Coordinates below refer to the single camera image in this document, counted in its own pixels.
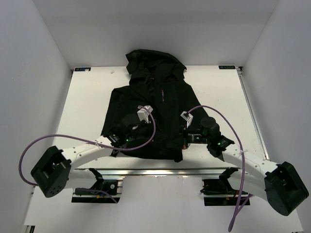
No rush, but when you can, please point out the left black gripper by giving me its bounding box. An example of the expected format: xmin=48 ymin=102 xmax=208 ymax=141
xmin=126 ymin=118 xmax=167 ymax=143

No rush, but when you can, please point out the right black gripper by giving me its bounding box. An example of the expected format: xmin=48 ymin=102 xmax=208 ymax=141
xmin=166 ymin=124 xmax=210 ymax=150

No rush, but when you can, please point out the black jacket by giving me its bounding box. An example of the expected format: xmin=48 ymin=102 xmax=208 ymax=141
xmin=101 ymin=50 xmax=208 ymax=162

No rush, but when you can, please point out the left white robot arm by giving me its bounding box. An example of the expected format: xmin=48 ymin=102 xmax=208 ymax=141
xmin=31 ymin=133 xmax=155 ymax=198

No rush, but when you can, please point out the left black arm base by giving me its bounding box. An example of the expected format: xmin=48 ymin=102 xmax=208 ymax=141
xmin=71 ymin=176 xmax=123 ymax=204

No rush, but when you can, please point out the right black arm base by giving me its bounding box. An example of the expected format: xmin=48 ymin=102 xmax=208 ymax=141
xmin=200 ymin=179 xmax=239 ymax=206

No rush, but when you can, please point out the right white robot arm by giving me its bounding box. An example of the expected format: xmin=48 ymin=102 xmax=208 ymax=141
xmin=181 ymin=112 xmax=309 ymax=216

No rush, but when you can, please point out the right blue table sticker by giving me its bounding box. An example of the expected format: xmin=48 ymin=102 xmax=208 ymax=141
xmin=218 ymin=65 xmax=236 ymax=69

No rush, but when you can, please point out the blue table sticker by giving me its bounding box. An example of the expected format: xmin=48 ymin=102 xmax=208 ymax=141
xmin=74 ymin=67 xmax=91 ymax=72
xmin=218 ymin=65 xmax=236 ymax=69

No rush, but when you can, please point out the left blue table sticker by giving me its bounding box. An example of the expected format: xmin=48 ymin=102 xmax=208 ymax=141
xmin=74 ymin=67 xmax=91 ymax=72

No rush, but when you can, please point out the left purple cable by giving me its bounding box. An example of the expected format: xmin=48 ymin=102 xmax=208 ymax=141
xmin=18 ymin=105 xmax=156 ymax=203

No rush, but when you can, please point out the purple cable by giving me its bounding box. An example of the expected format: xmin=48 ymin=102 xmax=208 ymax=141
xmin=18 ymin=105 xmax=156 ymax=203
xmin=183 ymin=105 xmax=251 ymax=233

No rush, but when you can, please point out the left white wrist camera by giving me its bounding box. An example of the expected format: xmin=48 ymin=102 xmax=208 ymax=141
xmin=137 ymin=105 xmax=153 ymax=123

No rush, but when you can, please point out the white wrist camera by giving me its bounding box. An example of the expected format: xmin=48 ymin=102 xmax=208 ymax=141
xmin=180 ymin=111 xmax=193 ymax=128
xmin=137 ymin=105 xmax=153 ymax=123

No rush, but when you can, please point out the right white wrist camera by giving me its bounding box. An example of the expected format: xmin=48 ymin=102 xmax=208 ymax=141
xmin=180 ymin=111 xmax=193 ymax=128

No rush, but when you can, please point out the aluminium table frame rail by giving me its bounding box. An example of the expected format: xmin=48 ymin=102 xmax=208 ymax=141
xmin=70 ymin=166 xmax=276 ymax=179

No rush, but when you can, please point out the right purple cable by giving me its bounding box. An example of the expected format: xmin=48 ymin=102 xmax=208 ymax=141
xmin=183 ymin=105 xmax=251 ymax=233

